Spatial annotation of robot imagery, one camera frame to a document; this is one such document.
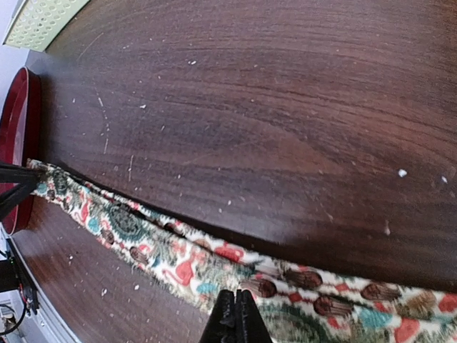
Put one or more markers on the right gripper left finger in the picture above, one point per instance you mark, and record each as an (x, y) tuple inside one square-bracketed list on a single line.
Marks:
[(220, 327)]

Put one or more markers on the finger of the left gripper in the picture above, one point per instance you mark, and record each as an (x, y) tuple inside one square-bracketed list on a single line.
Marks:
[(23, 187), (12, 172)]

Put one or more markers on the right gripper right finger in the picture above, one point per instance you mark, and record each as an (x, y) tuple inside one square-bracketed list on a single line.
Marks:
[(249, 325)]

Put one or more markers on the patterned paisley necktie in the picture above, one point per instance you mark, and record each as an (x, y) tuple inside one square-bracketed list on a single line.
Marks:
[(298, 303)]

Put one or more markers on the red round tray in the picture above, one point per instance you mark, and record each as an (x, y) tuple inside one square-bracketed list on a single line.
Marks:
[(20, 119)]

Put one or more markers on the pale green plastic basket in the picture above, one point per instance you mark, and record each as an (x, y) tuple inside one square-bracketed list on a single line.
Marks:
[(36, 23)]

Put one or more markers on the front aluminium rail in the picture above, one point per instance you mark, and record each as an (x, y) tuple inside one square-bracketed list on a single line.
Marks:
[(27, 315)]

